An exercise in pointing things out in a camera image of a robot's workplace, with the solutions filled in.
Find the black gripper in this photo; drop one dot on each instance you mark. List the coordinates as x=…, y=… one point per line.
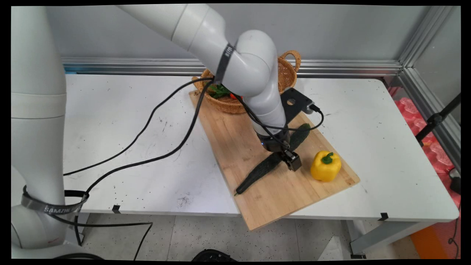
x=274, y=141

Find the pink bubble wrap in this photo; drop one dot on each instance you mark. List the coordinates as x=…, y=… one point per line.
x=434, y=151

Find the woven wicker basket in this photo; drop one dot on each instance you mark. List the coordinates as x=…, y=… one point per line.
x=224, y=105

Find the small black device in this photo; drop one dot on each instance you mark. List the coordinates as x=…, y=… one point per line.
x=455, y=182

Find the orange floor mat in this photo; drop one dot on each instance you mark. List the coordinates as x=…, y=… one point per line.
x=430, y=243

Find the black tripod leg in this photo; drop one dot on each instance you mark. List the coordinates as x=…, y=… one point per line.
x=436, y=118

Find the dark green toy cucumber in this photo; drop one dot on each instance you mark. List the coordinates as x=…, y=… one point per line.
x=257, y=173

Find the grey table leg frame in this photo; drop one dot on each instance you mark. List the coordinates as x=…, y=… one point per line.
x=382, y=235

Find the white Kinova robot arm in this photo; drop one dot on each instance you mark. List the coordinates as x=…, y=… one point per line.
x=254, y=70

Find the black round floor object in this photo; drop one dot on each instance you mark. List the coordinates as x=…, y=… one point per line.
x=213, y=255

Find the black tape tab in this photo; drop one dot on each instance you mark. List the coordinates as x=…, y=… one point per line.
x=116, y=209
x=383, y=216

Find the orange toy carrot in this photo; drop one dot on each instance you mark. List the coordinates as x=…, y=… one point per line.
x=220, y=90

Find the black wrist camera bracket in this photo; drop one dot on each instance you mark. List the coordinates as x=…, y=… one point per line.
x=294, y=101

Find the yellow toy bell pepper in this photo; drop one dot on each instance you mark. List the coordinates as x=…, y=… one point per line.
x=325, y=169

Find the horizontal aluminium frame rail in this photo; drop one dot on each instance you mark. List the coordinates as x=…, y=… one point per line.
x=349, y=67

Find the slanting aluminium frame rail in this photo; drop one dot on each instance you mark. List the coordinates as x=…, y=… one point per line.
x=438, y=117

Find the bamboo cutting board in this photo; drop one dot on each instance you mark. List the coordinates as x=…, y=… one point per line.
x=235, y=147

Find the upright aluminium frame post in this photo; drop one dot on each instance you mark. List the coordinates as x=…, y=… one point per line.
x=427, y=33

